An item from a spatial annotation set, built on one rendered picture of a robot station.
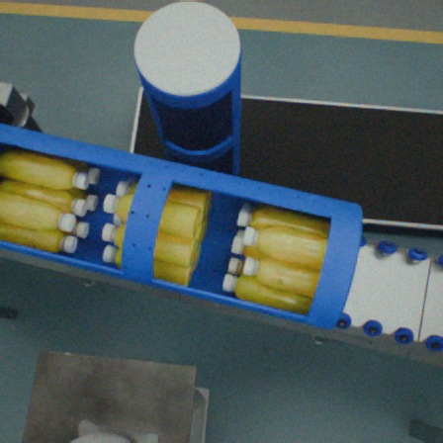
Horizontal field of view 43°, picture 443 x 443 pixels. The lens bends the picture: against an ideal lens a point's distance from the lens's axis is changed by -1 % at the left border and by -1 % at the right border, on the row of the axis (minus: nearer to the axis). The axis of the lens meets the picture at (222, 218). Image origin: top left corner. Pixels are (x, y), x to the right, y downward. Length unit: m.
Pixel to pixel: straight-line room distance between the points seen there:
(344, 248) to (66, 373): 0.69
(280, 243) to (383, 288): 0.39
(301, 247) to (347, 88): 1.60
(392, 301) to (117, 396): 0.70
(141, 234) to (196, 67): 0.53
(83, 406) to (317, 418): 1.22
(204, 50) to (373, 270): 0.71
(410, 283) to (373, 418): 1.01
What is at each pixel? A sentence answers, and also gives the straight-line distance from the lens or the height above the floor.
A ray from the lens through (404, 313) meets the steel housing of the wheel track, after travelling 1.47.
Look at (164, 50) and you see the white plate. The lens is 1.53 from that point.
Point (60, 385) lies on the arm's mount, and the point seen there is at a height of 1.02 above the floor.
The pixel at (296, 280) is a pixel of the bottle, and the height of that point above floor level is 1.15.
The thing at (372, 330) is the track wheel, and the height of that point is 0.97.
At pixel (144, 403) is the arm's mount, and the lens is 1.33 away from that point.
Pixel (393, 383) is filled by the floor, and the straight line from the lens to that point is 2.41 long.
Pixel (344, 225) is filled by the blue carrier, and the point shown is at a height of 1.22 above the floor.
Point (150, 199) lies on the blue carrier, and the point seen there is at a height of 1.23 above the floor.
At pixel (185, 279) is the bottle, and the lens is 1.26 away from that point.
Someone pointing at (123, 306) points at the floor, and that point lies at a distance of 2.39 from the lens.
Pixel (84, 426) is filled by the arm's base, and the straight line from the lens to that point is 1.34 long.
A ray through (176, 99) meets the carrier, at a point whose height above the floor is 1.01.
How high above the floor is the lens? 2.33
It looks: 75 degrees down
